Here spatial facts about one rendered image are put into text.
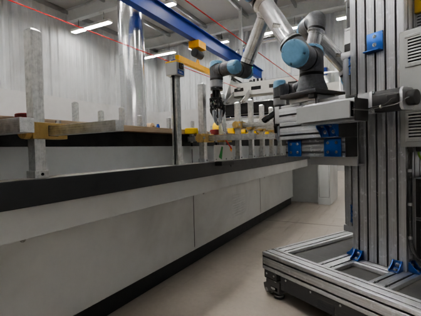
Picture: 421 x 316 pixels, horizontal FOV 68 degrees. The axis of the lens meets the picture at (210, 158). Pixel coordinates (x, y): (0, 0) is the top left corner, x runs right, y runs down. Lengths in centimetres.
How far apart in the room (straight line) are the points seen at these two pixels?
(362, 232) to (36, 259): 141
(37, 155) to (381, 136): 137
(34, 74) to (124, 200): 57
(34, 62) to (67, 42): 967
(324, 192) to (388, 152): 293
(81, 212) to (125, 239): 51
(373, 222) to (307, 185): 302
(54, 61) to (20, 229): 939
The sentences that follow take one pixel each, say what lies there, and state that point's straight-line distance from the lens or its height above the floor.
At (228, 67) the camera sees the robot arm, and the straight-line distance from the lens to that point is 177.
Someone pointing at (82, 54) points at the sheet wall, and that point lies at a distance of 1103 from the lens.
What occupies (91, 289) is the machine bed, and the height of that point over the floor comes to 17.
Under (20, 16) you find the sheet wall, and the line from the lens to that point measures 1015.
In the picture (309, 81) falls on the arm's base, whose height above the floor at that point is 109.
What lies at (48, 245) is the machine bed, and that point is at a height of 42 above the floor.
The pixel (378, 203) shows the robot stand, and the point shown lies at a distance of 165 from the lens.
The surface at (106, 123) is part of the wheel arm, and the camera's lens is 90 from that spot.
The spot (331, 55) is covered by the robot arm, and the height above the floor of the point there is 133.
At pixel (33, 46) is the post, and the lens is 113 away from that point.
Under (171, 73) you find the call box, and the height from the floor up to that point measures 116.
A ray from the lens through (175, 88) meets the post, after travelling 163.
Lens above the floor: 77
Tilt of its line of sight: 1 degrees down
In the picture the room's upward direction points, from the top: 1 degrees counter-clockwise
